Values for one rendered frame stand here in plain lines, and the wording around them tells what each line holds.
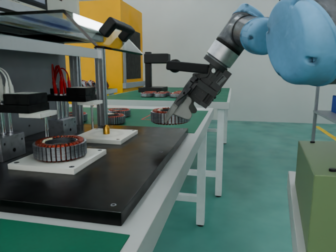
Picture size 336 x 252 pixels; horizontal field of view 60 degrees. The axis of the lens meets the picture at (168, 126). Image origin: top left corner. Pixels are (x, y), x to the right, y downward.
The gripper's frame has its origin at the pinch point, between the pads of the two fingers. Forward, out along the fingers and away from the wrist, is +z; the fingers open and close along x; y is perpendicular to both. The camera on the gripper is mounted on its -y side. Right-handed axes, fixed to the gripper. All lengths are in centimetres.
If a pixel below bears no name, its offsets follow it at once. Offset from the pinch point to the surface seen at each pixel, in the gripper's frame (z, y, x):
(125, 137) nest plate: 11.6, -6.3, -3.5
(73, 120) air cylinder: 20.0, -24.2, 1.8
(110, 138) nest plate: 13.6, -9.3, -6.1
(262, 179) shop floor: 43, 86, 184
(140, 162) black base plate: 6.6, 2.7, -21.5
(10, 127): 19.3, -27.2, -22.4
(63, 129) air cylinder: 21.5, -23.2, -3.7
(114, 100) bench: 51, -54, 133
